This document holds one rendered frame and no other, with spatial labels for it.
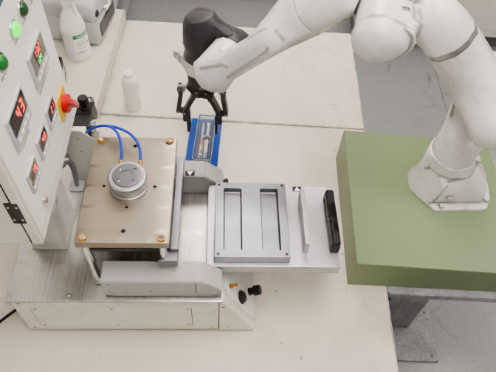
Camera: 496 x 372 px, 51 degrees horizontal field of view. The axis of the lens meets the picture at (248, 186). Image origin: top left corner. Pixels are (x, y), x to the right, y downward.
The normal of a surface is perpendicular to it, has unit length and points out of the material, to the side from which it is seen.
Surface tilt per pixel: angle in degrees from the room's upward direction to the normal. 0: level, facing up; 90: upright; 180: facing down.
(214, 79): 78
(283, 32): 67
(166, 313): 90
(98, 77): 0
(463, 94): 86
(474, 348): 0
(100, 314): 90
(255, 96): 0
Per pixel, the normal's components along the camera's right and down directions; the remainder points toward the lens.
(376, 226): 0.08, -0.57
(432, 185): -0.79, 0.37
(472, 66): 0.05, 0.64
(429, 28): -0.40, 0.64
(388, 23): 0.23, -0.17
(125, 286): 0.02, 0.80
